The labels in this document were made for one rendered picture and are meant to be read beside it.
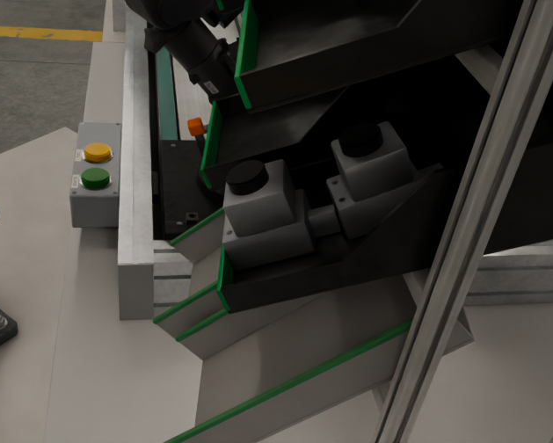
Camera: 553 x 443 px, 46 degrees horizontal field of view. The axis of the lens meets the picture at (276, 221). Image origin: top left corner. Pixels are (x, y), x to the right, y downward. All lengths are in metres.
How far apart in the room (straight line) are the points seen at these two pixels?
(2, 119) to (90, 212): 2.17
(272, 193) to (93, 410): 0.45
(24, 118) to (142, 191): 2.19
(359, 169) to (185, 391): 0.47
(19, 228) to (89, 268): 0.14
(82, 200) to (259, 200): 0.55
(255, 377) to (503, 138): 0.35
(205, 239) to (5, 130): 2.33
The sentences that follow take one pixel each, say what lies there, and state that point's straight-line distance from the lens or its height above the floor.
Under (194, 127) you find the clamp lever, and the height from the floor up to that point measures 1.07.
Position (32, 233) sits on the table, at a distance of 1.07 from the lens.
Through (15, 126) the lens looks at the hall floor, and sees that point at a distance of 3.09.
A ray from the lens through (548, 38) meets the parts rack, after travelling 0.35.
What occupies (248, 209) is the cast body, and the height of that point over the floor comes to 1.25.
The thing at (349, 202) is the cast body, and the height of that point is 1.26.
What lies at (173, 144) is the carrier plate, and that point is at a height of 0.97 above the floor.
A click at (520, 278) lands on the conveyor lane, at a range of 1.04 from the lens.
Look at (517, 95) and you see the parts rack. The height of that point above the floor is 1.39.
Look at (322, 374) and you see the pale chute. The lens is 0.52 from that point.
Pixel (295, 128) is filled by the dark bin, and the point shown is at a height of 1.22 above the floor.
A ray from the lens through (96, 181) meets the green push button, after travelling 0.98.
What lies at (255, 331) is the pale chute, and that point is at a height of 1.04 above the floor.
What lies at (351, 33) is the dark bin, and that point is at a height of 1.38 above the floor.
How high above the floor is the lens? 1.53
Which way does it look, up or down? 37 degrees down
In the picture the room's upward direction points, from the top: 8 degrees clockwise
